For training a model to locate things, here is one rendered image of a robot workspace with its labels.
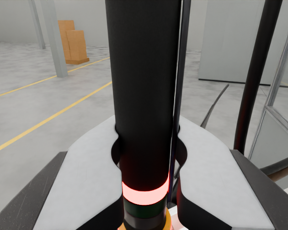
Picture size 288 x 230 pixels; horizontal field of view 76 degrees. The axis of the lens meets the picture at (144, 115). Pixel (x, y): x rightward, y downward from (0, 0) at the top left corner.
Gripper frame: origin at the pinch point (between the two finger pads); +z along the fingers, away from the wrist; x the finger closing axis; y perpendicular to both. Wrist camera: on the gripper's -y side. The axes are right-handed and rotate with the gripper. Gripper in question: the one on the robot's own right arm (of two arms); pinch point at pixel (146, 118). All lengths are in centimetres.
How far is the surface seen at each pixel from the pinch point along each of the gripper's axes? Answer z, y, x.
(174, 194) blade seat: 13.4, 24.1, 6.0
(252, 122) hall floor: 259, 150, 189
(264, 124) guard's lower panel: 105, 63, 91
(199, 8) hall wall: 1162, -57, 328
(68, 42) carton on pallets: 775, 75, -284
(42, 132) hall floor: 237, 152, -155
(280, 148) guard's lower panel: 80, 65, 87
